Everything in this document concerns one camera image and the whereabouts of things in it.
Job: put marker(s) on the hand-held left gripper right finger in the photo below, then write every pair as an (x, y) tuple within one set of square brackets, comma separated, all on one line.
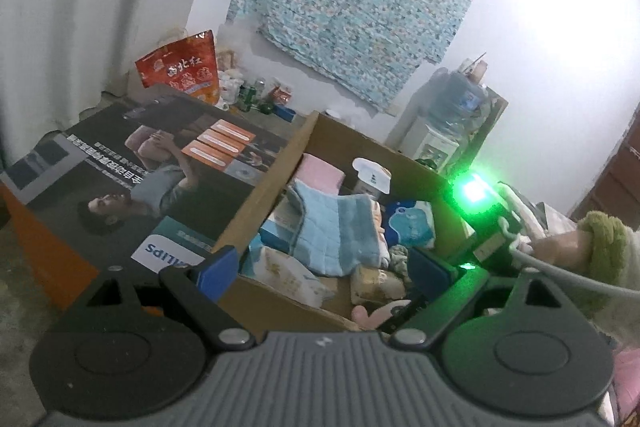
[(432, 269)]

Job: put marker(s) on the blue tissue pack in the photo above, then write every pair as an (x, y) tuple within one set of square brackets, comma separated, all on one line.
[(407, 222)]

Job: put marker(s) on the brown wooden door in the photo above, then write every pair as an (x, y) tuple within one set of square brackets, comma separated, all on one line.
[(610, 177)]

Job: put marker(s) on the small blue box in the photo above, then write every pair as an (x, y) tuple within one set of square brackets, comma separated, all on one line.
[(285, 113)]

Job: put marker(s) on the pink pillow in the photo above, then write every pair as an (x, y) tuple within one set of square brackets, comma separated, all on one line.
[(627, 377)]

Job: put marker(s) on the blue quilted towel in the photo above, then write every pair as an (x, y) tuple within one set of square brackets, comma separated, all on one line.
[(335, 227)]

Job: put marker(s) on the red snack packet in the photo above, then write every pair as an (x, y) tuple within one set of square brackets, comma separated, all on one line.
[(281, 96)]

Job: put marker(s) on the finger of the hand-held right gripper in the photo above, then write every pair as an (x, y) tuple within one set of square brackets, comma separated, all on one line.
[(405, 314)]

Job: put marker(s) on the pale pink wipes packet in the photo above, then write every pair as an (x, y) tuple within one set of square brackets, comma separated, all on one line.
[(285, 274)]

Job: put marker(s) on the pink plush toy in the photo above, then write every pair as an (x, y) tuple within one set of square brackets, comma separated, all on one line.
[(375, 314)]

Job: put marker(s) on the patterned folded board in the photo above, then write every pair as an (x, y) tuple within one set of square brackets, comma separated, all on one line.
[(492, 122)]

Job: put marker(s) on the white yogurt cup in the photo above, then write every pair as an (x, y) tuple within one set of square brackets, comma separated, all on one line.
[(372, 174)]

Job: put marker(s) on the large printed carton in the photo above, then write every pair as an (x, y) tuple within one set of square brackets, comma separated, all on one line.
[(125, 187)]

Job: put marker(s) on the white water dispenser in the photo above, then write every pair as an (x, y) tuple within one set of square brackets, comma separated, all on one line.
[(430, 147)]

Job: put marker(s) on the white curtain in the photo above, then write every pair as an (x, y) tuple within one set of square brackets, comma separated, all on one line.
[(100, 7)]

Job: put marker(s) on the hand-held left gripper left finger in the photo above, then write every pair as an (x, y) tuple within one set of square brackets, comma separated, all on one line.
[(217, 267)]

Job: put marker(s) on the red printed bag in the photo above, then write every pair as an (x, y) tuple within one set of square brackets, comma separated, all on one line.
[(185, 67)]

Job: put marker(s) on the blue water bottle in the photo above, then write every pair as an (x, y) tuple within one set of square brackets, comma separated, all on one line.
[(462, 102)]

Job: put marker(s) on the brown cardboard box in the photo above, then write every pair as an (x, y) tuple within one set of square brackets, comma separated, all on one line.
[(260, 202)]

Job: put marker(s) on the green floral cloth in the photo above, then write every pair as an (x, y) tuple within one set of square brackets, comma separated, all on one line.
[(400, 259)]

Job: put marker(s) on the pink sponge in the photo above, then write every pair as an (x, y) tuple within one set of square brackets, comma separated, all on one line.
[(317, 172)]

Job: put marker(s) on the orange striped cloth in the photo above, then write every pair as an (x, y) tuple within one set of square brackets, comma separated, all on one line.
[(375, 284)]

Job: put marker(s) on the person's right hand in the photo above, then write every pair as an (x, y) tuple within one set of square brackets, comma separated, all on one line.
[(555, 247)]

